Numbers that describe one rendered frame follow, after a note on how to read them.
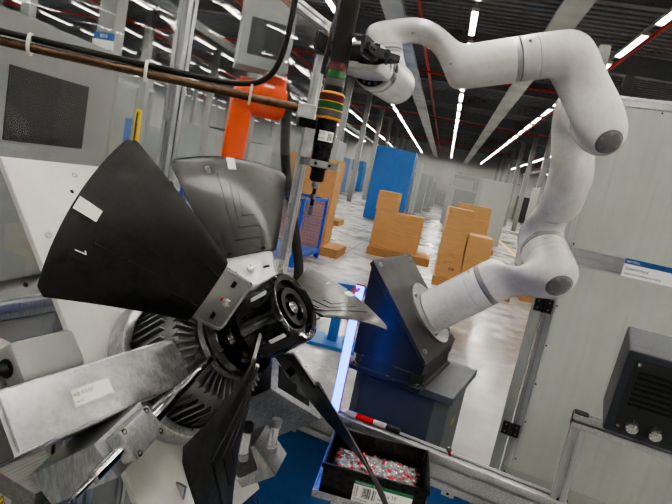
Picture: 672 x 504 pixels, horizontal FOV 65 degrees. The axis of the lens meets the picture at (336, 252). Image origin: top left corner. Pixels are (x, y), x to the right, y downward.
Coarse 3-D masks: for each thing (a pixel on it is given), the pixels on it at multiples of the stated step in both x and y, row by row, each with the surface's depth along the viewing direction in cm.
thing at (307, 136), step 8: (304, 104) 88; (296, 112) 90; (304, 112) 88; (312, 112) 89; (304, 120) 88; (312, 120) 88; (304, 128) 89; (312, 128) 89; (304, 136) 89; (312, 136) 89; (304, 144) 89; (304, 152) 90; (304, 160) 89; (312, 160) 89; (320, 160) 89; (328, 168) 89; (336, 168) 90
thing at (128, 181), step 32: (128, 160) 68; (96, 192) 65; (128, 192) 68; (160, 192) 71; (64, 224) 62; (96, 224) 65; (128, 224) 68; (160, 224) 71; (192, 224) 75; (64, 256) 63; (96, 256) 66; (128, 256) 69; (160, 256) 72; (192, 256) 75; (224, 256) 79; (64, 288) 63; (96, 288) 66; (128, 288) 70; (160, 288) 73; (192, 288) 76
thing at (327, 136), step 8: (320, 120) 90; (328, 120) 89; (320, 128) 90; (328, 128) 89; (336, 128) 91; (320, 136) 90; (328, 136) 90; (320, 144) 90; (328, 144) 90; (312, 152) 91; (320, 152) 90; (328, 152) 91; (328, 160) 91; (312, 168) 92; (320, 168) 91; (312, 176) 91; (320, 176) 91
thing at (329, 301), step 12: (300, 276) 116; (312, 276) 118; (324, 276) 120; (312, 288) 111; (324, 288) 114; (336, 288) 117; (312, 300) 104; (324, 300) 105; (336, 300) 108; (348, 300) 113; (360, 300) 118; (324, 312) 99; (336, 312) 102; (348, 312) 105; (360, 312) 110; (372, 312) 115; (372, 324) 108; (384, 324) 114
